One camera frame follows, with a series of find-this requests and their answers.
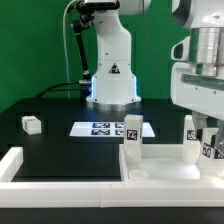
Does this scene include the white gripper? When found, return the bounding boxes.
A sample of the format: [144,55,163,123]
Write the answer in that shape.
[170,62,224,150]

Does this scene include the white square tabletop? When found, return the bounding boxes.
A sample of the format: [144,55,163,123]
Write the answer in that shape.
[119,144,224,180]

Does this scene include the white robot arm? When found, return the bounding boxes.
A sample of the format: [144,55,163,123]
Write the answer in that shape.
[77,0,224,149]

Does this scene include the white fiducial tag sheet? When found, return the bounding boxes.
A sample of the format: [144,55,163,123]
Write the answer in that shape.
[69,121,156,138]

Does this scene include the white U-shaped obstacle fence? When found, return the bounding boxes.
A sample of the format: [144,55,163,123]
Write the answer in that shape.
[0,147,224,208]

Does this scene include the black hanging cable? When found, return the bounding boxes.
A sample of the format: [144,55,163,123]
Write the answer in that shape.
[141,0,166,100]

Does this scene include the black cables at base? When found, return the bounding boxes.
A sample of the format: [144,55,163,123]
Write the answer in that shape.
[34,78,93,99]

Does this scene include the white cable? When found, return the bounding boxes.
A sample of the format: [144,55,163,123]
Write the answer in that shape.
[62,0,78,98]

